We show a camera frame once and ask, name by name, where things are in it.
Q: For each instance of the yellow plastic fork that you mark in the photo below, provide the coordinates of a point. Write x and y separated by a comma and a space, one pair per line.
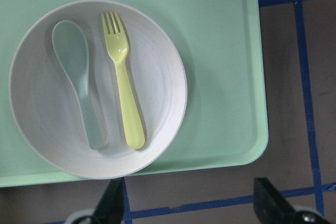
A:
117, 47

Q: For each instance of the light green tray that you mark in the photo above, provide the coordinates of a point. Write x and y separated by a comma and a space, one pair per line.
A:
225, 119

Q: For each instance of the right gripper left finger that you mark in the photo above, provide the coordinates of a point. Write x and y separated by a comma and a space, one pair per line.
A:
110, 208

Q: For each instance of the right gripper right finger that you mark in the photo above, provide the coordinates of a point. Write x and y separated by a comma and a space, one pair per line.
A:
271, 207

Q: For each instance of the pale green plastic spoon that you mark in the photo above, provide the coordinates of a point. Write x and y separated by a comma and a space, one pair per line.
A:
71, 49

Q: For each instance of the white round plate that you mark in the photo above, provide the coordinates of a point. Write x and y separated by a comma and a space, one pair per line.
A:
46, 109

